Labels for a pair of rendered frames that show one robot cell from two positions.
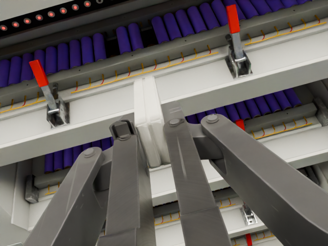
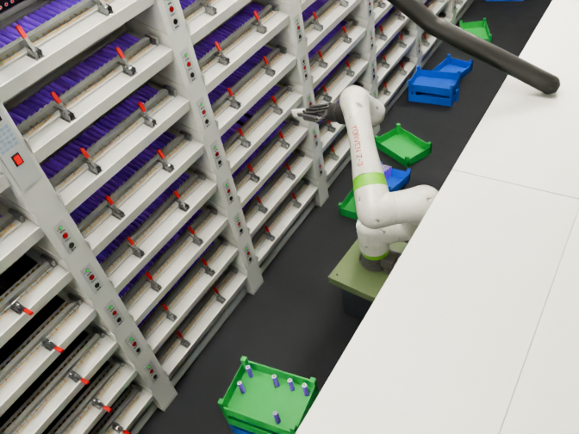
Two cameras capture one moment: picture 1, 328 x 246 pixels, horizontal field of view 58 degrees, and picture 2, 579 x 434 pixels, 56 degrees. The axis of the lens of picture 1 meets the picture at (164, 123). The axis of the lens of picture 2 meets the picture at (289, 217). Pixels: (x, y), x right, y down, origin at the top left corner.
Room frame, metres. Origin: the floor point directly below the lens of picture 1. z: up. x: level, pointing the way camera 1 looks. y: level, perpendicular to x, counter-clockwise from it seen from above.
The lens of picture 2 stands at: (-0.96, 1.64, 2.15)
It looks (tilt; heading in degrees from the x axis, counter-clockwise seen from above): 43 degrees down; 308
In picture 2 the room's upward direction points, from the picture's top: 13 degrees counter-clockwise
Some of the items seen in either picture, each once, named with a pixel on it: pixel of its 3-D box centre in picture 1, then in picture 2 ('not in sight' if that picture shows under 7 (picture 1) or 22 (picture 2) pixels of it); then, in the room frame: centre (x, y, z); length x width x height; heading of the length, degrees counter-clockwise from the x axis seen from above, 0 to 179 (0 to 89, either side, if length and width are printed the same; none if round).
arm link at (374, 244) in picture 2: not in sight; (376, 234); (-0.26, 0.20, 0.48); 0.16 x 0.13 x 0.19; 32
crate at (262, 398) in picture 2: not in sight; (268, 395); (-0.17, 0.97, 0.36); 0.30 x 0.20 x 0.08; 6
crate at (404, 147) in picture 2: not in sight; (402, 144); (0.07, -0.94, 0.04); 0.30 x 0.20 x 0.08; 153
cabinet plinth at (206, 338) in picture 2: not in sight; (275, 232); (0.45, -0.01, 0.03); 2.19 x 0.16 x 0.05; 88
